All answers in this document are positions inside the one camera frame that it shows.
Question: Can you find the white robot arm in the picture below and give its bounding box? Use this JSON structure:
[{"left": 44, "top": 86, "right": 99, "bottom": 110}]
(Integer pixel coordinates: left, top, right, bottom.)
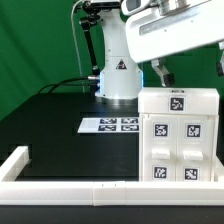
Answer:
[{"left": 90, "top": 0, "right": 224, "bottom": 99}]

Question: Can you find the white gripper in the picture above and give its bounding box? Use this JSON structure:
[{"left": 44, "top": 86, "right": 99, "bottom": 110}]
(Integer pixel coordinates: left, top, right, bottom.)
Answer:
[{"left": 125, "top": 0, "right": 224, "bottom": 87}]

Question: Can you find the black cable bundle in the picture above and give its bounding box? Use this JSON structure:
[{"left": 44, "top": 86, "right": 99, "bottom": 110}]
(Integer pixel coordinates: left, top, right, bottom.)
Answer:
[{"left": 38, "top": 75, "right": 100, "bottom": 94}]

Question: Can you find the white U-shaped table fence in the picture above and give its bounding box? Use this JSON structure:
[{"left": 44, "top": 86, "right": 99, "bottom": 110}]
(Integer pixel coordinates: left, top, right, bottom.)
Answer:
[{"left": 0, "top": 146, "right": 224, "bottom": 206}]

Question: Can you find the white thin cable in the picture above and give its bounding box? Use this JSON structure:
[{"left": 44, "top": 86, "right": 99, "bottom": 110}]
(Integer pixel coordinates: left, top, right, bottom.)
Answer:
[{"left": 70, "top": 0, "right": 86, "bottom": 93}]

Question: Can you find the white box with markers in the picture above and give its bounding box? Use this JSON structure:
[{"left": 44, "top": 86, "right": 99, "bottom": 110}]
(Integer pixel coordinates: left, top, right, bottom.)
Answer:
[{"left": 138, "top": 87, "right": 219, "bottom": 115}]

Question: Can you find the white cabinet body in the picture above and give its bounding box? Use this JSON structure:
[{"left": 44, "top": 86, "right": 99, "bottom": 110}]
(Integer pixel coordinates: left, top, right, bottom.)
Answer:
[{"left": 139, "top": 114, "right": 218, "bottom": 182}]

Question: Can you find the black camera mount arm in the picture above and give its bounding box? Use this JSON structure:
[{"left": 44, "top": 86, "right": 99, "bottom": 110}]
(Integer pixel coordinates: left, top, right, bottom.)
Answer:
[{"left": 79, "top": 0, "right": 121, "bottom": 75}]

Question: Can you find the white base marker plate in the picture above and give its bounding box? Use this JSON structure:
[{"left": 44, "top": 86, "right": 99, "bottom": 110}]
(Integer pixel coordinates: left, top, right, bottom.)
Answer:
[{"left": 78, "top": 117, "right": 139, "bottom": 133}]

